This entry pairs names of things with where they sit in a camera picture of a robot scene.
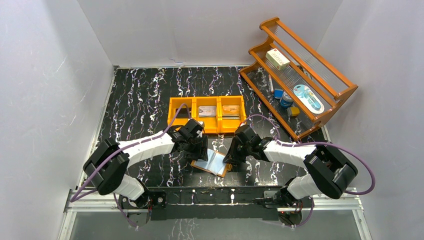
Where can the orange card stack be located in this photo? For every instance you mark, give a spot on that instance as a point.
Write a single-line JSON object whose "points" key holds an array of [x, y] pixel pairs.
{"points": [[231, 111]]}

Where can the black card in bin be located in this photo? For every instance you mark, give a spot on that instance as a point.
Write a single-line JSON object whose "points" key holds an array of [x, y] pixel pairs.
{"points": [[184, 113]]}

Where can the blue packaged cutter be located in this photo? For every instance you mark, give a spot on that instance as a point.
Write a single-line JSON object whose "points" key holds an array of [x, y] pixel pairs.
{"points": [[309, 99]]}

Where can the white red box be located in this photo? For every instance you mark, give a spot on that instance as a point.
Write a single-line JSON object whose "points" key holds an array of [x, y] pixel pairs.
{"points": [[277, 59]]}

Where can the orange card holder wallet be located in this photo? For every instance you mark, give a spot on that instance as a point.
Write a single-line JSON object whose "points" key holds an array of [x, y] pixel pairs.
{"points": [[214, 165]]}

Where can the orange three-compartment bin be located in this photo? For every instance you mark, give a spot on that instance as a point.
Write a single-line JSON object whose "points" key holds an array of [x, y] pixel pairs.
{"points": [[220, 114]]}

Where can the silver card stack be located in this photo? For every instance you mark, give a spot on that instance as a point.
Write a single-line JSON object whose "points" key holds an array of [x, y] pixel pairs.
{"points": [[207, 111]]}

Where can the yellow grey sharpener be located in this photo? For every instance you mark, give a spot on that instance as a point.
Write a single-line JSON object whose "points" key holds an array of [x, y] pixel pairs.
{"points": [[293, 111]]}

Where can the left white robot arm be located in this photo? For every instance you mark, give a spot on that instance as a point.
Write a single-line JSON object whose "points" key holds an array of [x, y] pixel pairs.
{"points": [[107, 166]]}

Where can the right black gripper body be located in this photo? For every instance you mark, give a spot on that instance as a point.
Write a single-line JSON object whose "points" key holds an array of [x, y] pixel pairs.
{"points": [[234, 155]]}

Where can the orange wooden shelf rack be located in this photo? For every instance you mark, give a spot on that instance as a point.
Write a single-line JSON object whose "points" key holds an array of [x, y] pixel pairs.
{"points": [[306, 67]]}

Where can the blue eraser block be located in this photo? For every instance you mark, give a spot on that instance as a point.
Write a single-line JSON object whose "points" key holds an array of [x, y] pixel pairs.
{"points": [[278, 93]]}

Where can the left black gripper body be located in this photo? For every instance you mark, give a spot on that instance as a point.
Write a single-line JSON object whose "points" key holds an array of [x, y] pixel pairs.
{"points": [[200, 151]]}

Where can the white pen marker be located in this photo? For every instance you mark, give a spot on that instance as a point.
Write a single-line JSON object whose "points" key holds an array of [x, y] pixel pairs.
{"points": [[270, 83]]}

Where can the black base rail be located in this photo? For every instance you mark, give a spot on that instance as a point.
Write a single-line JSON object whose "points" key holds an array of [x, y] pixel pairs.
{"points": [[244, 202]]}

